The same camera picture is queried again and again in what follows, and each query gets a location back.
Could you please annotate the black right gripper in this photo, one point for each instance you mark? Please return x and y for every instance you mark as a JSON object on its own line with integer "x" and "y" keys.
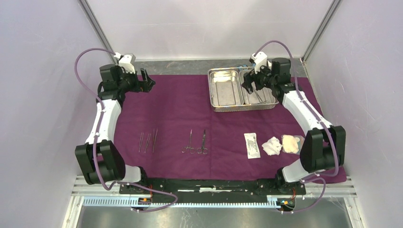
{"x": 249, "y": 78}

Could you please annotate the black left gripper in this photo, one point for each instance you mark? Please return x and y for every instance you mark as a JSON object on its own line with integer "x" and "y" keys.
{"x": 138, "y": 87}

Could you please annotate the steel two-compartment tray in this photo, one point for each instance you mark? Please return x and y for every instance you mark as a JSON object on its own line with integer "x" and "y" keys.
{"x": 227, "y": 94}

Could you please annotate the steel forceps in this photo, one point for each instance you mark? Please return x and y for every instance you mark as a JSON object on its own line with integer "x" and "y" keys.
{"x": 155, "y": 132}
{"x": 147, "y": 142}

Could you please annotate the maroon cloth wrap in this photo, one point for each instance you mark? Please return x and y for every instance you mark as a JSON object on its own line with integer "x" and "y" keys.
{"x": 179, "y": 103}

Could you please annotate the green suture packet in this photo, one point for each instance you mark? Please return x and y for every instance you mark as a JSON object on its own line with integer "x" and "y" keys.
{"x": 253, "y": 151}

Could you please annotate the white gauze packet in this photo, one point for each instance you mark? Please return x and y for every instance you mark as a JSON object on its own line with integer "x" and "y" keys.
{"x": 272, "y": 146}

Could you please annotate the steel needle holder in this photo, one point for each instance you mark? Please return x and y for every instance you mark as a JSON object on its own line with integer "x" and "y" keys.
{"x": 188, "y": 148}

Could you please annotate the white gauze pad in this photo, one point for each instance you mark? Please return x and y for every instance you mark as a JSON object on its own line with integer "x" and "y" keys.
{"x": 292, "y": 143}

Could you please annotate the steel surgical scissors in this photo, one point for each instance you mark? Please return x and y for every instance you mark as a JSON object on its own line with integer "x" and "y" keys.
{"x": 202, "y": 149}

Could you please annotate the steel hemostat clamp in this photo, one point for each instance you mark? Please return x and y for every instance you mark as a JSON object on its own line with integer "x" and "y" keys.
{"x": 258, "y": 97}

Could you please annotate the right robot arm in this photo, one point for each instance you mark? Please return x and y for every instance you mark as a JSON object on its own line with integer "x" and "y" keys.
{"x": 323, "y": 149}

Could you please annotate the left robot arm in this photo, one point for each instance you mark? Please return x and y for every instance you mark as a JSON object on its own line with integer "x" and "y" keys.
{"x": 98, "y": 158}

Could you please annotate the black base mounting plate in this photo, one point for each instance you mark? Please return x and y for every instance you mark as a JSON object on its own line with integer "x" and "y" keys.
{"x": 160, "y": 190}

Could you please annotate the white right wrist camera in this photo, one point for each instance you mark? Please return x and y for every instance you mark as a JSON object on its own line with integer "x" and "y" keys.
{"x": 259, "y": 59}

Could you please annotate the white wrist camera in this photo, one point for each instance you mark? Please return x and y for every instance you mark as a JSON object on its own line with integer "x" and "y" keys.
{"x": 259, "y": 59}
{"x": 126, "y": 62}

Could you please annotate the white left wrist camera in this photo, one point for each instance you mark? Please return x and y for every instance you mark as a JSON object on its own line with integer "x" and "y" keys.
{"x": 126, "y": 62}

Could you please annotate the aluminium frame post right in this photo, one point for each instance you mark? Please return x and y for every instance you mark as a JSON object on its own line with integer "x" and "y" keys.
{"x": 331, "y": 11}

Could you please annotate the aluminium front frame rail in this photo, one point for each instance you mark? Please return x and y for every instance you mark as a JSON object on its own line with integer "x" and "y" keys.
{"x": 214, "y": 204}

